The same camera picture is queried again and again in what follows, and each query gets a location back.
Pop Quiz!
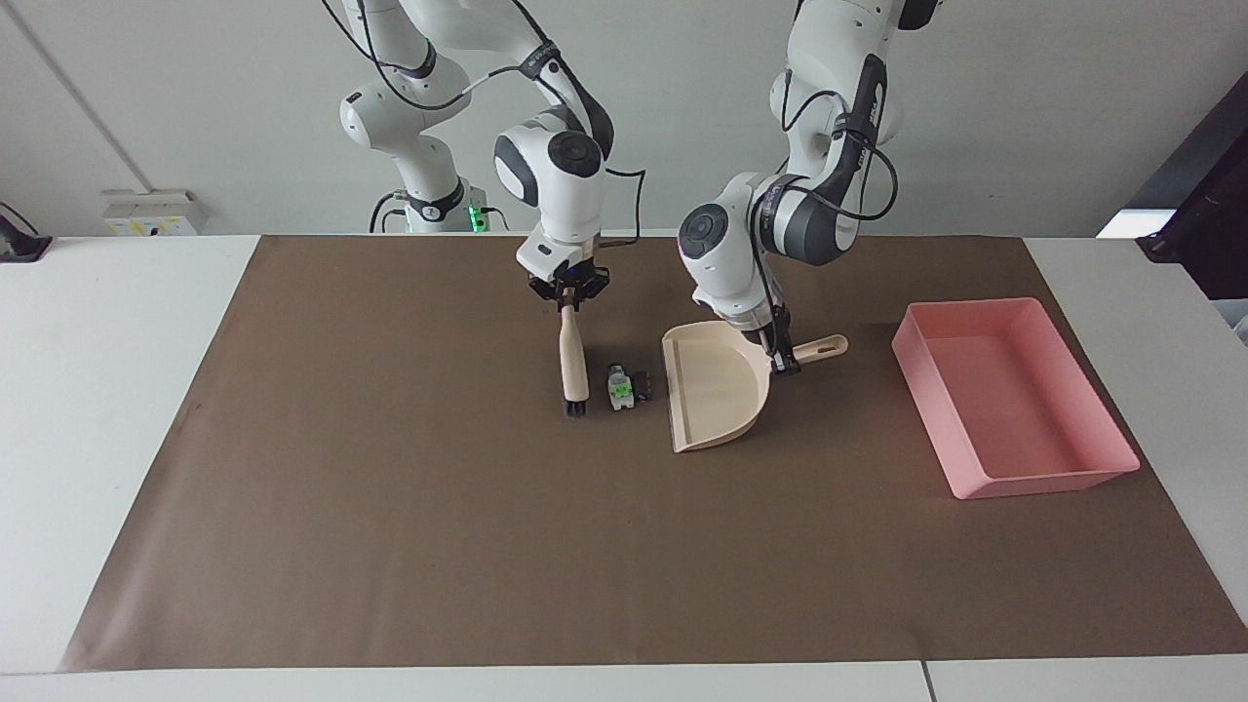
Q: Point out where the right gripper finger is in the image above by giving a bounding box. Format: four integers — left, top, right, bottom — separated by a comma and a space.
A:
528, 274, 572, 314
571, 269, 612, 314

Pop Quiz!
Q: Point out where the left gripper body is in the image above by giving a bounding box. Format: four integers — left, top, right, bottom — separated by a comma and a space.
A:
755, 308, 792, 356

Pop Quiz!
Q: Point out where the wooden handle brush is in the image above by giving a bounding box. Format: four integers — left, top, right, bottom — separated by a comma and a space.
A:
558, 298, 592, 421

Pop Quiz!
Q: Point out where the beige plastic dustpan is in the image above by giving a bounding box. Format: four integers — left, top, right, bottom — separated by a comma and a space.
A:
662, 320, 850, 455

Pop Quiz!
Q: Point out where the pink plastic bin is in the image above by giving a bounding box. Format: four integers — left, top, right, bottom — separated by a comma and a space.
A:
891, 297, 1142, 501

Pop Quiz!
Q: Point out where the black cable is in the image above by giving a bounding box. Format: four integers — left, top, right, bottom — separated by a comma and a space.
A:
778, 90, 900, 223
368, 189, 407, 235
320, 0, 549, 114
595, 167, 648, 251

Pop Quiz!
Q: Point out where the white wall socket box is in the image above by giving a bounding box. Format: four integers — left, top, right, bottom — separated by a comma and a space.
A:
101, 189, 209, 238

